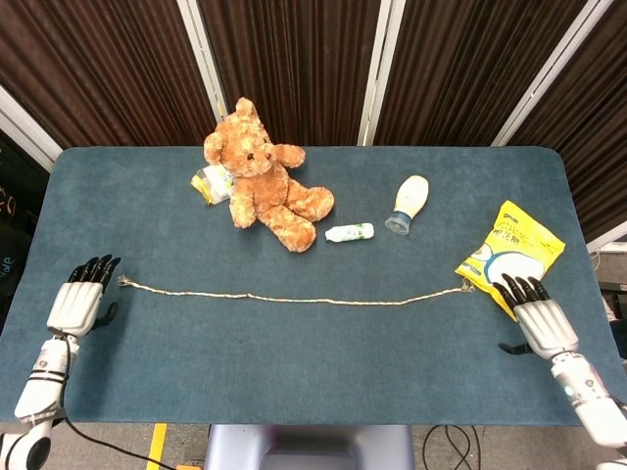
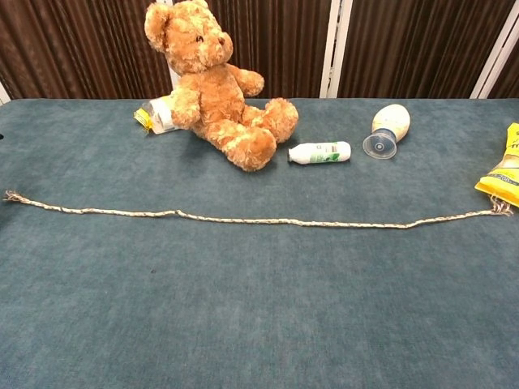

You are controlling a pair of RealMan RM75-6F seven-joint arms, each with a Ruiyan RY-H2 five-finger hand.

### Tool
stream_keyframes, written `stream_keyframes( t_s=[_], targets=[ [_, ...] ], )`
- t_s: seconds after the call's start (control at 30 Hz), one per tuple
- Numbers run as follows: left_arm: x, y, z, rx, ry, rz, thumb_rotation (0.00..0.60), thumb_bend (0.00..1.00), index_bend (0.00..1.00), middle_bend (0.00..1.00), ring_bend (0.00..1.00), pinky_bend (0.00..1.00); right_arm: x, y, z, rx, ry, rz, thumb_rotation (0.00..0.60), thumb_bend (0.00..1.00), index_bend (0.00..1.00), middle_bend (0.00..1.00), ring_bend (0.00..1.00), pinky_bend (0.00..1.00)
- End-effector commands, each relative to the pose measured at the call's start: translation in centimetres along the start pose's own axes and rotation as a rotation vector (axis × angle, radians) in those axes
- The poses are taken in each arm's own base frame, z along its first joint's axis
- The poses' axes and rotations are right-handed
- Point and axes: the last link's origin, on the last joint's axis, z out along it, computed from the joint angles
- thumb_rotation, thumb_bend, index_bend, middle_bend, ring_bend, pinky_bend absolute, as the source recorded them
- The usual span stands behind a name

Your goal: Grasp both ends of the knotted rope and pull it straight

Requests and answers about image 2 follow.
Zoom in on beige braided rope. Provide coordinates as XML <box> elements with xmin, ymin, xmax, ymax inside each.
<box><xmin>2</xmin><ymin>190</ymin><xmax>514</xmax><ymax>230</ymax></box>

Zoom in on yellow snack bag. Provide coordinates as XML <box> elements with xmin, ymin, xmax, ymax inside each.
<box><xmin>474</xmin><ymin>122</ymin><xmax>519</xmax><ymax>207</ymax></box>

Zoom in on small white green bottle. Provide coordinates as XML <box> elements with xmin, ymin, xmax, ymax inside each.
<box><xmin>287</xmin><ymin>140</ymin><xmax>353</xmax><ymax>165</ymax></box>

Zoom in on brown teddy bear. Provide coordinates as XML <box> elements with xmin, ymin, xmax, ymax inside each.
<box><xmin>144</xmin><ymin>0</ymin><xmax>300</xmax><ymax>173</ymax></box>

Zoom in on white and yellow snack packet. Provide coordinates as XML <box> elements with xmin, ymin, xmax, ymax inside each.
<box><xmin>133</xmin><ymin>96</ymin><xmax>179</xmax><ymax>135</ymax></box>

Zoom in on blue felt table mat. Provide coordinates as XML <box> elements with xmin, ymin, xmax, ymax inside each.
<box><xmin>0</xmin><ymin>96</ymin><xmax>519</xmax><ymax>389</ymax></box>

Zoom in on cream squeeze bottle blue cap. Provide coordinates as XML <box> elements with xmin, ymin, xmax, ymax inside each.
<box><xmin>362</xmin><ymin>103</ymin><xmax>411</xmax><ymax>160</ymax></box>

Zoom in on brown pleated partition panel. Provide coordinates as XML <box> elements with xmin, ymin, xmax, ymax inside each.
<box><xmin>482</xmin><ymin>15</ymin><xmax>519</xmax><ymax>100</ymax></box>
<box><xmin>0</xmin><ymin>0</ymin><xmax>182</xmax><ymax>102</ymax></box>
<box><xmin>320</xmin><ymin>0</ymin><xmax>519</xmax><ymax>100</ymax></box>
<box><xmin>169</xmin><ymin>0</ymin><xmax>350</xmax><ymax>100</ymax></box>

